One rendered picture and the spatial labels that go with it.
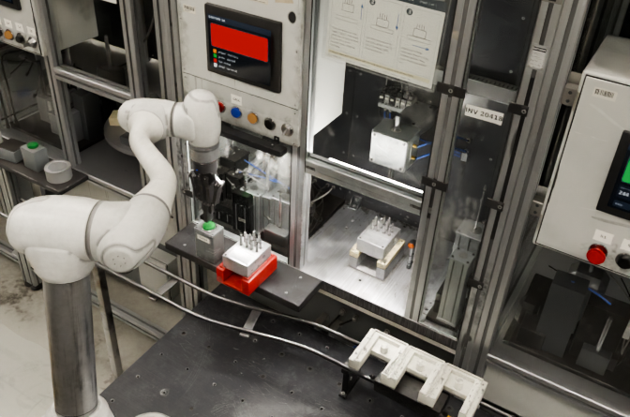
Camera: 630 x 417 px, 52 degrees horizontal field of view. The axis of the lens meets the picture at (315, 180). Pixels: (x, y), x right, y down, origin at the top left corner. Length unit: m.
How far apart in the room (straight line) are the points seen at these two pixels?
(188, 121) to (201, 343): 0.77
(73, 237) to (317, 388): 0.99
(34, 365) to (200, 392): 1.27
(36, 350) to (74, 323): 1.71
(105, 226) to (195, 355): 0.89
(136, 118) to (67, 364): 0.68
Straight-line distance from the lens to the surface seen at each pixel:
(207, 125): 1.87
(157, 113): 1.88
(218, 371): 2.16
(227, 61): 1.87
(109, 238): 1.40
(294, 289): 2.08
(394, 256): 2.14
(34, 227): 1.48
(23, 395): 3.14
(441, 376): 1.94
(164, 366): 2.19
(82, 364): 1.66
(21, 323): 3.44
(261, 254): 2.04
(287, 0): 1.71
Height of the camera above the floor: 2.34
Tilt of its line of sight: 34 degrees down
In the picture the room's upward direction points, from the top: 3 degrees clockwise
